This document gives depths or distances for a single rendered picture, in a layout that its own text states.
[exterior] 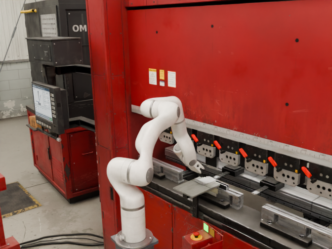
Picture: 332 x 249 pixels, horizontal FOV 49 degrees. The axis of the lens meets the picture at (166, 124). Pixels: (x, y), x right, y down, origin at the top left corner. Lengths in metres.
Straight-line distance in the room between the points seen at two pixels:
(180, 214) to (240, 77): 1.09
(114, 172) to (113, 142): 1.25
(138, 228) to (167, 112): 0.59
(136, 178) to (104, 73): 1.36
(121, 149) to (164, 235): 0.77
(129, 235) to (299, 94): 1.11
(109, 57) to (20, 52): 6.08
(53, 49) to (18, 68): 6.08
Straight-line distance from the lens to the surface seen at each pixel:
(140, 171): 1.69
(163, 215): 2.86
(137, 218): 1.82
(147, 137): 1.81
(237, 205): 2.45
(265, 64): 2.08
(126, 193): 1.79
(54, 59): 2.82
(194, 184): 2.49
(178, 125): 2.13
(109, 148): 3.03
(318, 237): 2.21
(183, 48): 2.48
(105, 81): 2.89
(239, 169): 2.69
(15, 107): 8.97
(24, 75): 8.92
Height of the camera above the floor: 2.05
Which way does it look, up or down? 16 degrees down
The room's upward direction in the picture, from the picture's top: 1 degrees counter-clockwise
